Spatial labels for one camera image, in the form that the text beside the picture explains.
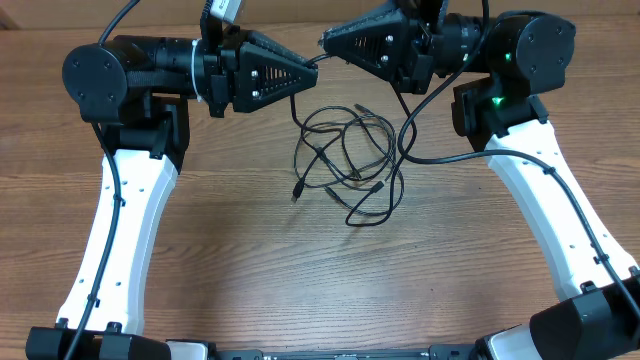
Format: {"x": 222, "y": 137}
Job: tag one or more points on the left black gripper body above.
{"x": 218, "y": 72}

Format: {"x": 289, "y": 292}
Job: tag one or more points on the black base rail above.
{"x": 345, "y": 354}

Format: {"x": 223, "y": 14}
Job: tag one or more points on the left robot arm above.
{"x": 134, "y": 91}

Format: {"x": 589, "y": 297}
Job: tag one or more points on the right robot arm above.
{"x": 498, "y": 68}

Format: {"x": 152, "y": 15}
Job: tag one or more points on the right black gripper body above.
{"x": 445, "y": 43}

